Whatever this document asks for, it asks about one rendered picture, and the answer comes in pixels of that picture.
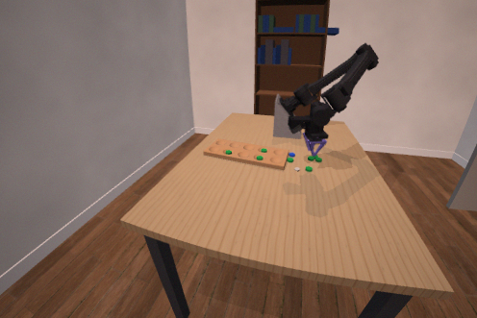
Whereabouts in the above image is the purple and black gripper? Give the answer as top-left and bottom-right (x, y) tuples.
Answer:
(303, 126), (328, 157)

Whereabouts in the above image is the orange tray with round pockets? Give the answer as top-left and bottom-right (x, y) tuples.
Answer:
(203, 139), (289, 170)

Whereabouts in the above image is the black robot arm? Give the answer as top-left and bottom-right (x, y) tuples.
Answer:
(280, 43), (379, 134)

